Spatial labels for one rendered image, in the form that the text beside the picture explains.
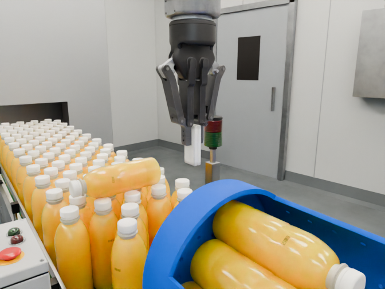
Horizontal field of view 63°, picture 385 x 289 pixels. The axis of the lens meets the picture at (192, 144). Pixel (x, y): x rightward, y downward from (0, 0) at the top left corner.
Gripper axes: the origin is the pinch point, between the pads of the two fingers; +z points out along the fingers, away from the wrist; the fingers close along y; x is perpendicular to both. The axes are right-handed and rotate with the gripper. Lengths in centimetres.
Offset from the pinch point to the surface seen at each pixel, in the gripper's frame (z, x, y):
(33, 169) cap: 17, -61, 16
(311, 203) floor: 129, -132, -260
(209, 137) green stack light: 9, -36, -34
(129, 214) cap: 17.9, -16.0, 5.2
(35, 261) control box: 18.7, -10.7, 25.0
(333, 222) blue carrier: 8.5, 21.8, -8.9
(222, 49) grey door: -40, -299, -276
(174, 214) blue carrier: 8.3, 6.4, 8.1
